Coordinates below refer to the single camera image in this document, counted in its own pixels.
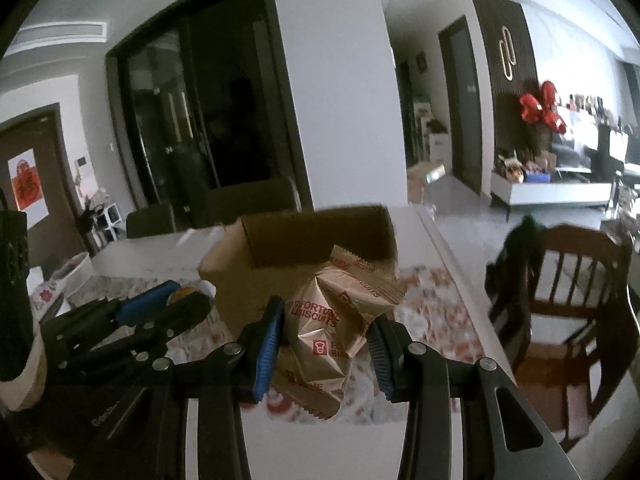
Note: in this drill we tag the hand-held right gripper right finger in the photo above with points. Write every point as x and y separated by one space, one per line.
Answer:
382 365

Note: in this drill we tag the pale loop wall ornament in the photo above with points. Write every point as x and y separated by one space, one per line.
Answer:
506 55

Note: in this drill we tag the white small shelf unit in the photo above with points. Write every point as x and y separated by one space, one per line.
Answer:
110 222

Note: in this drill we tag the dark cloth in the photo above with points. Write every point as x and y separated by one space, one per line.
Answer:
520 280

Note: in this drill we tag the dark slatted wall panel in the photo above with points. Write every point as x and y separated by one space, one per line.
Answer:
520 10

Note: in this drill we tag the small cardboard box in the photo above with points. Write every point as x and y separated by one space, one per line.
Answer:
425 182

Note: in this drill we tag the grey door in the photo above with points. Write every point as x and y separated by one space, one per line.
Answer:
462 110

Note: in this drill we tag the floral patterned table mat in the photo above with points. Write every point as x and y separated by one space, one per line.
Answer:
435 320

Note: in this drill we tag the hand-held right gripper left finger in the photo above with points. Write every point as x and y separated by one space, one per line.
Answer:
265 360

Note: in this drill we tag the brown cardboard box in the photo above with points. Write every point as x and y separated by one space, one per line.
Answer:
230 265

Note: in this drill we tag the dark dining chair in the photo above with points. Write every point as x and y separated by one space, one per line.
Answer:
250 202
150 220

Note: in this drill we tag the person's left forearm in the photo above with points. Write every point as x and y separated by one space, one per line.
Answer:
17 310

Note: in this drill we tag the brown door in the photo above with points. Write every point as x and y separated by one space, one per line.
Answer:
60 160

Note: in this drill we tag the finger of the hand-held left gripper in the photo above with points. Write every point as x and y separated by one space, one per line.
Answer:
145 302
185 315

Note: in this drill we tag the blue tray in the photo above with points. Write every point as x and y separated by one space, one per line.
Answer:
537 177

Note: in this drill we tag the dark glass sliding doors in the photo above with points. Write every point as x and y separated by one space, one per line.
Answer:
210 100

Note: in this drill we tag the brown wooden chair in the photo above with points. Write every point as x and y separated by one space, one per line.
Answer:
575 310

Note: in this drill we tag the white air vent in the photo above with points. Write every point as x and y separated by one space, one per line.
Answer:
60 36

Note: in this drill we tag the red balloons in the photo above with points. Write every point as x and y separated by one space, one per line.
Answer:
542 110

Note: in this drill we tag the red door poster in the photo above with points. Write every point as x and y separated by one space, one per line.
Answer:
27 187

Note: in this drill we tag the white low cabinet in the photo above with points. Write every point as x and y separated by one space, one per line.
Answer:
550 192

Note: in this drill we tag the white box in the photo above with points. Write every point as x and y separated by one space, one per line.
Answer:
439 147

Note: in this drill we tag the gold biscuit packet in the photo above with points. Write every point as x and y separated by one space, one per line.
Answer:
325 330

